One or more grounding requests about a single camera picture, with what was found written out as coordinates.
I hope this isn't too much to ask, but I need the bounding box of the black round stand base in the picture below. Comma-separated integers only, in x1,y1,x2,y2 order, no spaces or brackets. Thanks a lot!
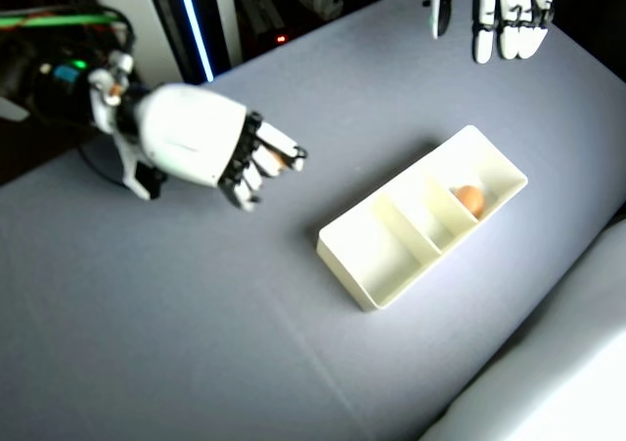
77,135,131,188

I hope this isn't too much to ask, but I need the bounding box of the blue light strip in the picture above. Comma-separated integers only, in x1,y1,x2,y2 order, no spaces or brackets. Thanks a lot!
174,0,216,81

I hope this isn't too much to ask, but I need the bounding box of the black device with red light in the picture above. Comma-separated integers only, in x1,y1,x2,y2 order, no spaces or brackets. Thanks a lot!
239,0,314,61

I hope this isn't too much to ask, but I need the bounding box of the white cabinet panel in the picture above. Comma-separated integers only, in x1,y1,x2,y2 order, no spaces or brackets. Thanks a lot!
80,0,244,83

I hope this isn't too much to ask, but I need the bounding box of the grey table cloth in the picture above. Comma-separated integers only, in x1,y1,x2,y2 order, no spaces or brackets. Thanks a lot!
0,0,626,441

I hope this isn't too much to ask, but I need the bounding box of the white three-well tray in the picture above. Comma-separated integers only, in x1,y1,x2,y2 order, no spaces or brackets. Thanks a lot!
316,124,529,312

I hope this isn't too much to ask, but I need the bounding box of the large white padded block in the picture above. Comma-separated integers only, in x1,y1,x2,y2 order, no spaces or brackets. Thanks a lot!
420,218,626,441

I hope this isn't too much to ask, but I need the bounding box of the green cable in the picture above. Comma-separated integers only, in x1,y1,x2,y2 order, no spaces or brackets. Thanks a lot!
0,13,122,28

